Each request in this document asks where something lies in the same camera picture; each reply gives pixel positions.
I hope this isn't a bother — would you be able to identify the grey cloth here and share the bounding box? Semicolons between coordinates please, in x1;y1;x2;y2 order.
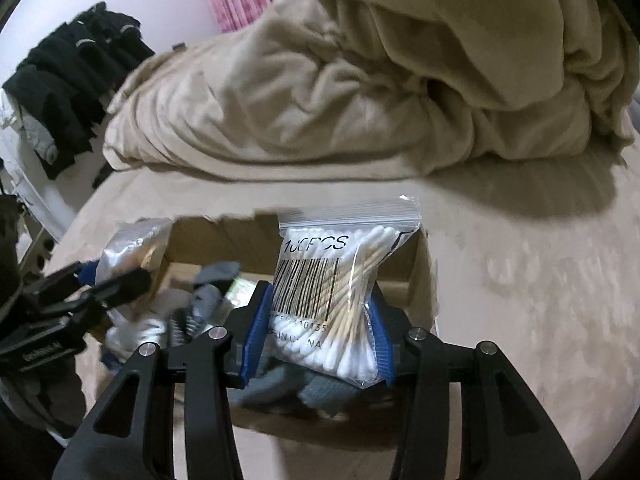
230;360;361;418

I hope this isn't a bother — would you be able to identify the grey and white sock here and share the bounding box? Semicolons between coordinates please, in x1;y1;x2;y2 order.
165;260;241;346

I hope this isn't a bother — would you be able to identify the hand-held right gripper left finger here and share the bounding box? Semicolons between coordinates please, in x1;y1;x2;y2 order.
51;280;275;480

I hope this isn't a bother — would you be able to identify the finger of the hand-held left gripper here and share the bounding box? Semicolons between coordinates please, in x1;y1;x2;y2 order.
22;260;103;296
30;267;153;318

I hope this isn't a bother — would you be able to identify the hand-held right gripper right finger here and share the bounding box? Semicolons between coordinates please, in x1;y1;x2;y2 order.
366;285;598;480

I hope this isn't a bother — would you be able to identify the black clothes pile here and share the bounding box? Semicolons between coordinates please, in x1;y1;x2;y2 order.
2;2;156;181

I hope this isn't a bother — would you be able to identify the beige blanket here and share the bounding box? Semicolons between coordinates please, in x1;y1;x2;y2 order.
102;0;640;181

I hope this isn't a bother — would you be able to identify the white cloth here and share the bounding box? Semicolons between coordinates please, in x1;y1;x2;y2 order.
100;310;171;366

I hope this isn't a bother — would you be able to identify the clear bag of cotton swabs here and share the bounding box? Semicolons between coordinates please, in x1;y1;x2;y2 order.
269;195;422;390

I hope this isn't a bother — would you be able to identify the silver foil packet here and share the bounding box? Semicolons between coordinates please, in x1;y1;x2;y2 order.
97;217;173;291

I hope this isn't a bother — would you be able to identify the cardboard box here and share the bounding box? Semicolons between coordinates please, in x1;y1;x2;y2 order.
150;212;441;433

